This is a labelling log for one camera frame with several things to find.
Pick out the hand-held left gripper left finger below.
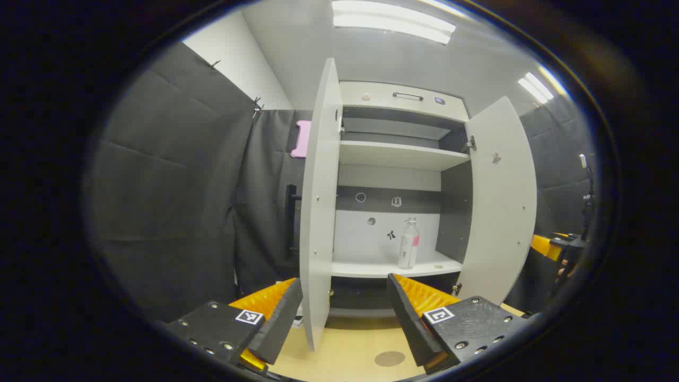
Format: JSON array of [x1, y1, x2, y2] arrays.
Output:
[[162, 277, 304, 375]]

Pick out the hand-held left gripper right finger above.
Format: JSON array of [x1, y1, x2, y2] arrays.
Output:
[[386, 273, 534, 376]]

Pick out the round grey coaster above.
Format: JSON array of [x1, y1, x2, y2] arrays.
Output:
[[374, 351, 406, 368]]

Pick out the grey cabinet door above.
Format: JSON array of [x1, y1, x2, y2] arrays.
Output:
[[455, 95, 538, 307], [299, 57, 344, 352]]

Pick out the clear bottle with pink label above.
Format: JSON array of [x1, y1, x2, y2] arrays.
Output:
[[398, 216, 421, 270]]

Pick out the grey cabinet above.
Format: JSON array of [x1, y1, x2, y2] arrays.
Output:
[[330, 80, 474, 319]]

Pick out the black stand pole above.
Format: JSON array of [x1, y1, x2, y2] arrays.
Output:
[[578, 154, 596, 239]]

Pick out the small ceiling light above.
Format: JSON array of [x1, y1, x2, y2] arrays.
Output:
[[517, 72, 555, 104]]

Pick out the long ceiling light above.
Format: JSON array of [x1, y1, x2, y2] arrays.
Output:
[[332, 0, 457, 45]]

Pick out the long black left door handle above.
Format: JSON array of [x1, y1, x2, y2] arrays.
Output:
[[285, 184, 303, 253]]

